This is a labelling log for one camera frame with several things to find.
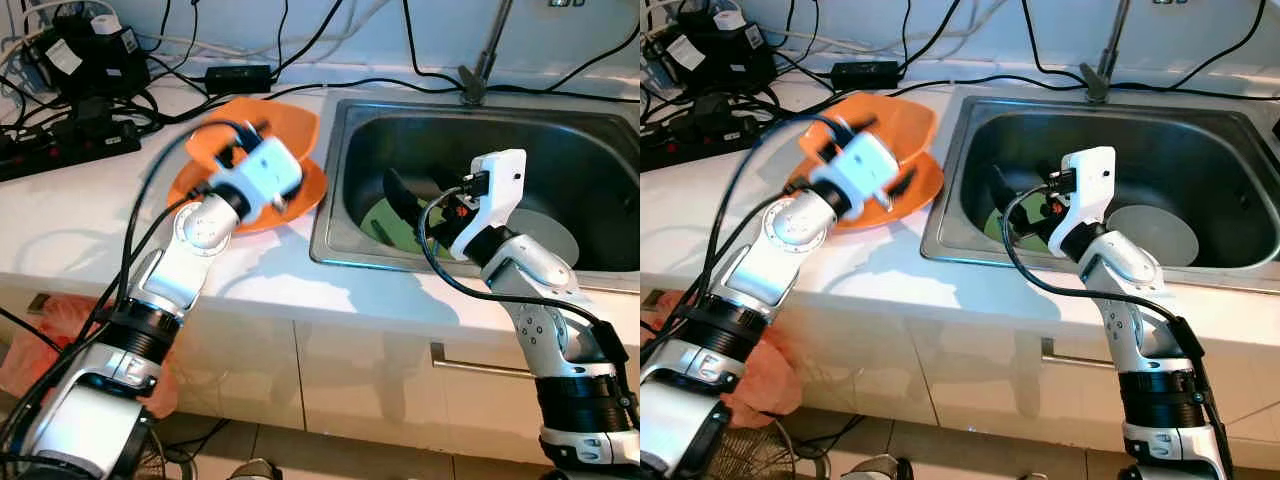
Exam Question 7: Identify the wire fan guard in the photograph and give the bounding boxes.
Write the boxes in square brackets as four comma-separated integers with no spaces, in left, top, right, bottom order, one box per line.
[700,420,833,480]
[125,430,169,480]

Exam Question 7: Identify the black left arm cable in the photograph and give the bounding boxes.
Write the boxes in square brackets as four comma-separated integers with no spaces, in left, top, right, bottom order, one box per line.
[0,118,263,471]
[640,112,876,371]

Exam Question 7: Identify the green plate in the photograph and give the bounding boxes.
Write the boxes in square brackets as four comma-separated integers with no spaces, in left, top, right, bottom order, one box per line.
[360,197,441,256]
[985,205,1031,248]

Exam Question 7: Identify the black power cable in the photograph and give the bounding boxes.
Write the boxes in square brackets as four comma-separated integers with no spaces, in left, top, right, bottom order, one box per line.
[250,78,466,106]
[890,75,1086,99]

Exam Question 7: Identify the black charger with labels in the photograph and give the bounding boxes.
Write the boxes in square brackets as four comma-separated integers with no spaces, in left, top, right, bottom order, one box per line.
[20,10,151,101]
[645,8,781,96]

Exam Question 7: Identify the metal faucet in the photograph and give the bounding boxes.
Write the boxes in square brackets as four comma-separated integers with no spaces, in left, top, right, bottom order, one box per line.
[458,0,516,106]
[1078,0,1131,103]

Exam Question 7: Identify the stainless steel sink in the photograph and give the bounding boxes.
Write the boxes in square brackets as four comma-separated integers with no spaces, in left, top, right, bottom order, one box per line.
[920,95,1280,271]
[310,97,641,276]

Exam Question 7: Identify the black wall cable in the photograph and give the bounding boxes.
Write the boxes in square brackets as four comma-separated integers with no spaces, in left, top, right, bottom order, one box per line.
[488,10,641,96]
[1108,0,1266,93]
[401,0,469,93]
[1020,0,1089,91]

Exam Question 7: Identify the red plastic bag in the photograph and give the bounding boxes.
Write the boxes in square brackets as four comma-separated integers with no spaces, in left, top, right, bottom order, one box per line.
[0,295,181,419]
[655,290,806,429]

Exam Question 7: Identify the black power strip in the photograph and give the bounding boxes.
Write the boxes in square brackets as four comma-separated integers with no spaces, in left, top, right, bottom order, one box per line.
[640,115,761,171]
[0,120,141,183]

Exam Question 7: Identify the orange plastic plate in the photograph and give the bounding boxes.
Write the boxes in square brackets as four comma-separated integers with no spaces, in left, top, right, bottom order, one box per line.
[167,150,329,236]
[785,150,946,231]

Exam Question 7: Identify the small black power adapter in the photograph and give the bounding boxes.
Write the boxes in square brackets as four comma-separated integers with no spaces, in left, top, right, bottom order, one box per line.
[205,64,274,94]
[832,60,903,89]

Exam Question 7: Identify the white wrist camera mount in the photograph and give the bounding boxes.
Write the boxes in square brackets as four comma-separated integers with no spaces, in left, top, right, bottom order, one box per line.
[450,150,528,261]
[810,130,901,219]
[1048,146,1117,251]
[207,135,304,223]

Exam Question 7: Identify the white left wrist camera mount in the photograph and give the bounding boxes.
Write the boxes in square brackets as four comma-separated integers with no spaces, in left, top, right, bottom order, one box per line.
[810,130,901,219]
[207,135,304,223]

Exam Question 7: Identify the orange plastic bowl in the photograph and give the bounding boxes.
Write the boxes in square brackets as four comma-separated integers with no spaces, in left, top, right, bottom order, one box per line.
[797,92,936,191]
[185,97,321,191]

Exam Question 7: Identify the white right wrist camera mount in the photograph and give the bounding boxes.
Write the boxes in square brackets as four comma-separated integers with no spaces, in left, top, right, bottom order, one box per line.
[450,150,528,261]
[1048,146,1117,251]

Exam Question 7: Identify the grey plate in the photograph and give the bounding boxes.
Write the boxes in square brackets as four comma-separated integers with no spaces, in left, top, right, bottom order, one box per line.
[1105,204,1199,267]
[505,208,581,269]

